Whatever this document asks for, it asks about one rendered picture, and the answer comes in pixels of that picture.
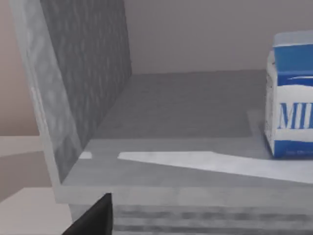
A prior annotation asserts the blue and white milk carton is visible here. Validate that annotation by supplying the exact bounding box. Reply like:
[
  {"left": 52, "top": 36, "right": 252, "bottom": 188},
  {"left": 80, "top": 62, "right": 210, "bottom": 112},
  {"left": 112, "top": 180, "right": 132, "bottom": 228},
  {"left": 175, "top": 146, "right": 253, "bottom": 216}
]
[{"left": 264, "top": 31, "right": 313, "bottom": 159}]

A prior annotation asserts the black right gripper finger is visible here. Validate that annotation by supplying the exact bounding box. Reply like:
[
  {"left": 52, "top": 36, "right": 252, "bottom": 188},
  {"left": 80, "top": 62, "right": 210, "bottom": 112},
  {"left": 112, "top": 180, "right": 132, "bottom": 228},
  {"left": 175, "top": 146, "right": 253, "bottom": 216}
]
[{"left": 61, "top": 192, "right": 113, "bottom": 235}]

